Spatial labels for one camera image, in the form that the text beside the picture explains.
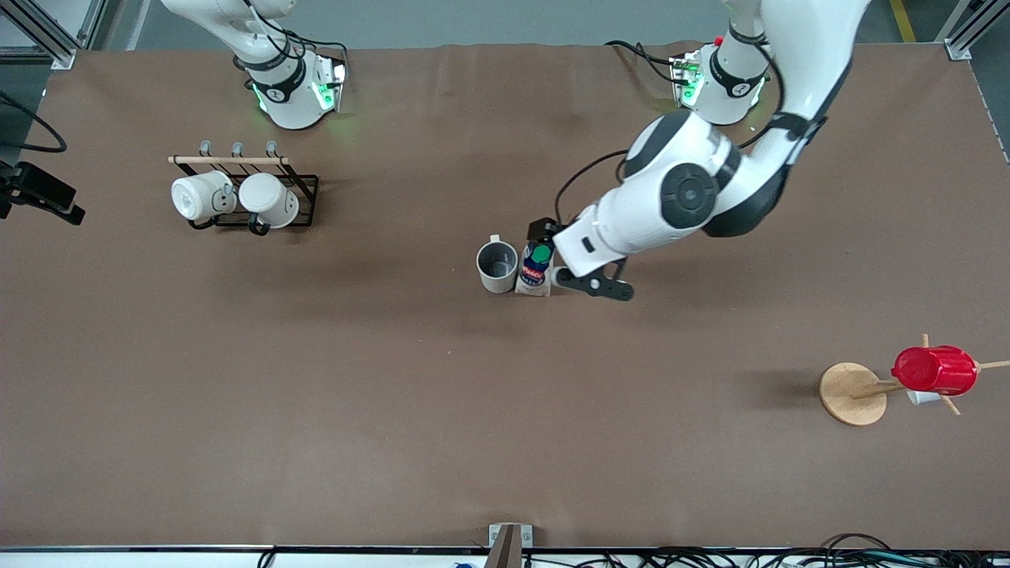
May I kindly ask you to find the blue white milk carton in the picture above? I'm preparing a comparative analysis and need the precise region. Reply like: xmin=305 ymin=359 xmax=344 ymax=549
xmin=515 ymin=241 xmax=555 ymax=298

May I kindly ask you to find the grey ceramic mug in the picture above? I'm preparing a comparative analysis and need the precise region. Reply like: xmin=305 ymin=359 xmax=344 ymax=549
xmin=476 ymin=234 xmax=519 ymax=294

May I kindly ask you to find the red plastic cup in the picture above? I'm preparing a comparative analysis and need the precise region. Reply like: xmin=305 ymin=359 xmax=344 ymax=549
xmin=892 ymin=346 xmax=979 ymax=397

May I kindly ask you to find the brown paper table cover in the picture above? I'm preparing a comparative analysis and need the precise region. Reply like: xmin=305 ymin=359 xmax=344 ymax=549
xmin=0 ymin=41 xmax=1010 ymax=551

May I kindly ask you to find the wooden mug tree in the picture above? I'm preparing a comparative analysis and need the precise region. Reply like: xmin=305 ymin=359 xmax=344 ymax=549
xmin=818 ymin=334 xmax=1010 ymax=428

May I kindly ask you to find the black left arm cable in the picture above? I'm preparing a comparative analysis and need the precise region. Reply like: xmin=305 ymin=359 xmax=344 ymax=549
xmin=555 ymin=47 xmax=829 ymax=227

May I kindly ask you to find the white mug with black handle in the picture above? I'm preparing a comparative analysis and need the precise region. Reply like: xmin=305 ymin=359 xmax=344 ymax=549
xmin=171 ymin=171 xmax=238 ymax=230
xmin=238 ymin=173 xmax=301 ymax=236

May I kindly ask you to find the aluminium frame profile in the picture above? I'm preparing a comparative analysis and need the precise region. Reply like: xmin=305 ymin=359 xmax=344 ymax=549
xmin=0 ymin=0 xmax=107 ymax=70
xmin=945 ymin=0 xmax=1004 ymax=62

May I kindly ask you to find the black left base cable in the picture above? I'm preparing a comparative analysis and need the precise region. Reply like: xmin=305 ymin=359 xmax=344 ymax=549
xmin=606 ymin=39 xmax=681 ymax=84

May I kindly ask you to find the black base cable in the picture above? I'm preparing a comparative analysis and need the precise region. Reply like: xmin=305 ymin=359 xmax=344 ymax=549
xmin=237 ymin=0 xmax=350 ymax=89
xmin=606 ymin=39 xmax=681 ymax=84

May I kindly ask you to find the black wire mug rack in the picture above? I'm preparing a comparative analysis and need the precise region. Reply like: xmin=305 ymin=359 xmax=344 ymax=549
xmin=168 ymin=140 xmax=320 ymax=236

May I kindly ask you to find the black right base cable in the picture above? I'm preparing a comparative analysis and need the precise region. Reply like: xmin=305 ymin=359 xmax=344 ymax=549
xmin=237 ymin=0 xmax=350 ymax=89

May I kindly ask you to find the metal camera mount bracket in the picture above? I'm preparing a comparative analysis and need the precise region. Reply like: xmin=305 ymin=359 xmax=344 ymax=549
xmin=483 ymin=523 xmax=533 ymax=568

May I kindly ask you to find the black cable bundle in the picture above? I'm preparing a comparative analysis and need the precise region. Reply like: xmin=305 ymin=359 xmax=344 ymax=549
xmin=521 ymin=533 xmax=1010 ymax=568

